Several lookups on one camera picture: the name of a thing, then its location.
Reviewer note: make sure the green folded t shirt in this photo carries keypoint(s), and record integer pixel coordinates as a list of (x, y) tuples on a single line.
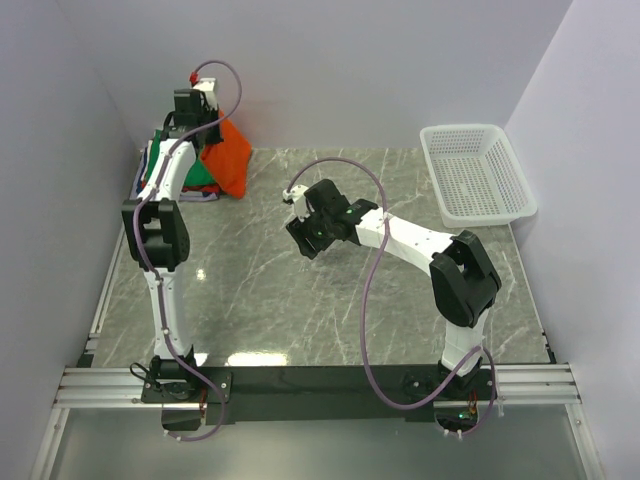
[(197, 179)]

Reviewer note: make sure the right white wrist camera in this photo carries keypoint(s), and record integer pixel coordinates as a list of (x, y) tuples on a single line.
[(295, 197)]

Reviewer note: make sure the stack of folded shirts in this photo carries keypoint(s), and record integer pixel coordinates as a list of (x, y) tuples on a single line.
[(188, 196)]

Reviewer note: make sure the white plastic basket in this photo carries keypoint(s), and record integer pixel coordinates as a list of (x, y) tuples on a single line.
[(477, 178)]

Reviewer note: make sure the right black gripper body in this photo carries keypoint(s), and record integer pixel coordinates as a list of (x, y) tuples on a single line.
[(319, 225)]

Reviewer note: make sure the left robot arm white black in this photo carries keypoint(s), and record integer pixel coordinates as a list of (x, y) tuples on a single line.
[(159, 241)]

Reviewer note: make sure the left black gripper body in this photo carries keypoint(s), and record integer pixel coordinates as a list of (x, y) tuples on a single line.
[(209, 115)]

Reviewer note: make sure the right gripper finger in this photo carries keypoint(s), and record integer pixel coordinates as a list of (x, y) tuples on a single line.
[(310, 246), (294, 229)]

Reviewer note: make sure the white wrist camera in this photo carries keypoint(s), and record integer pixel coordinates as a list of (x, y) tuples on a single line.
[(295, 197), (209, 86)]

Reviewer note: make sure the orange t shirt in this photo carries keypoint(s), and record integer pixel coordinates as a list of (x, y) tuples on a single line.
[(228, 161)]

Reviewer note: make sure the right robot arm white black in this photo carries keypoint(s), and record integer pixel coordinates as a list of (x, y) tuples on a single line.
[(464, 281)]

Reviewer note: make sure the black base bar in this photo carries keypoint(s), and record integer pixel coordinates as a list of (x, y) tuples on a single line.
[(293, 393)]

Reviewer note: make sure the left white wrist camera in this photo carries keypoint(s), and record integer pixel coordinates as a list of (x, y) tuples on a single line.
[(209, 86)]

